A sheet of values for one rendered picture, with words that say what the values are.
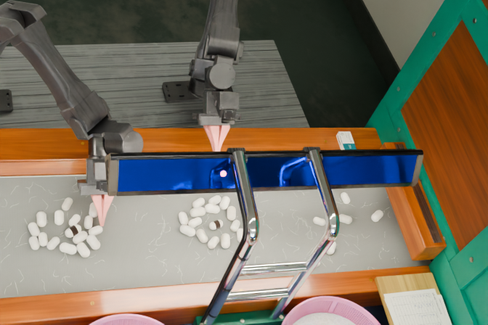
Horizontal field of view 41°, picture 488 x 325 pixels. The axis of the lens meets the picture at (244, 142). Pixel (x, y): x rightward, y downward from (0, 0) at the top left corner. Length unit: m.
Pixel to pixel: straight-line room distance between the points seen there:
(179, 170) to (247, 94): 0.77
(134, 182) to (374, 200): 0.76
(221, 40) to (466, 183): 0.63
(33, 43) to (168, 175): 0.40
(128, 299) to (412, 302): 0.64
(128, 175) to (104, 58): 0.79
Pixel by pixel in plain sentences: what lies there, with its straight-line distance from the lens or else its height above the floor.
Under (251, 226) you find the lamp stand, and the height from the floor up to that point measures 1.11.
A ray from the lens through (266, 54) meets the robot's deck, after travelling 2.03.
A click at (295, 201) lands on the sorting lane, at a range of 1.62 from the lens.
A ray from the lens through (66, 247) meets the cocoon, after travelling 1.43.
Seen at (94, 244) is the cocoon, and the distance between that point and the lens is 1.44.
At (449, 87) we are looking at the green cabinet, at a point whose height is 1.07.
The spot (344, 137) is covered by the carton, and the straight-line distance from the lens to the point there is 1.74.
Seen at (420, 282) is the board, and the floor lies 0.78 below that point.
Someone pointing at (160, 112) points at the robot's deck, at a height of 0.67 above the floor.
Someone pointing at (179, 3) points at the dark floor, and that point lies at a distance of 3.14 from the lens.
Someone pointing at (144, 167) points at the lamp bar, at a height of 1.10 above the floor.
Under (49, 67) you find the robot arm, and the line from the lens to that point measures 1.37.
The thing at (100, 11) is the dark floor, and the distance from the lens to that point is 3.03.
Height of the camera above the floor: 2.03
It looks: 50 degrees down
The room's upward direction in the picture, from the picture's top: 22 degrees clockwise
